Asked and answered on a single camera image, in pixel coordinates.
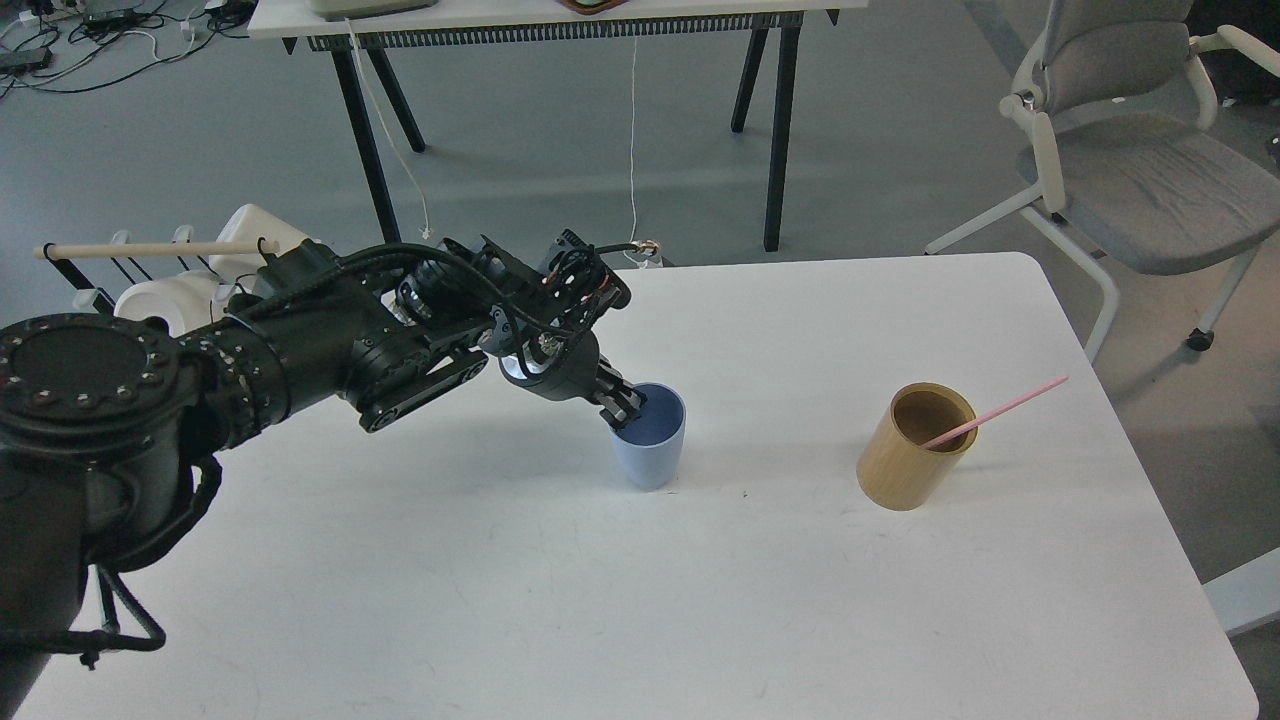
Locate blue plastic cup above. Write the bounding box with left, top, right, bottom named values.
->
left=611, top=383, right=687, bottom=491

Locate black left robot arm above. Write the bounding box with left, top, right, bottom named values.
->
left=1, top=232, right=650, bottom=717

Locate bamboo cylinder holder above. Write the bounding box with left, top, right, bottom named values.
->
left=856, top=382, right=977, bottom=511

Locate pink chopstick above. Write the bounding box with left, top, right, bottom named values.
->
left=922, top=375, right=1070, bottom=451

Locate white background desk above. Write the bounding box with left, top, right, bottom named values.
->
left=246, top=1, right=874, bottom=264

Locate floor cable tangle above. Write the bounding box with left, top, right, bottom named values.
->
left=0, top=0, right=257, bottom=95

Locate white hanging cable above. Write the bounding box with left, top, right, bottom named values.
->
left=344, top=17, right=435, bottom=241

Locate grey office chair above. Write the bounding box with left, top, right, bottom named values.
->
left=925, top=1, right=1279, bottom=360

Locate white cable with plug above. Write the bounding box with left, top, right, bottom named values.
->
left=622, top=36, right=666, bottom=272

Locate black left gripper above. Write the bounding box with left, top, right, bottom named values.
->
left=499, top=331, right=646, bottom=430

